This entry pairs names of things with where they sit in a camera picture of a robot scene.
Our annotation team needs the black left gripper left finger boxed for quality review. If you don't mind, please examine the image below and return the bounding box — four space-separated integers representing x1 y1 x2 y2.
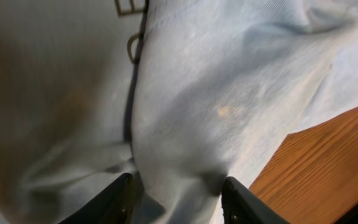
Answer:
60 173 133 224

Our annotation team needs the light blue printed t-shirt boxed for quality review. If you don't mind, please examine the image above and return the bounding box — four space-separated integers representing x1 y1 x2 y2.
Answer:
0 0 358 223

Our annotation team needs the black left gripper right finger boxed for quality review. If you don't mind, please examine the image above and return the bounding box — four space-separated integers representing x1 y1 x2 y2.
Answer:
221 177 288 224

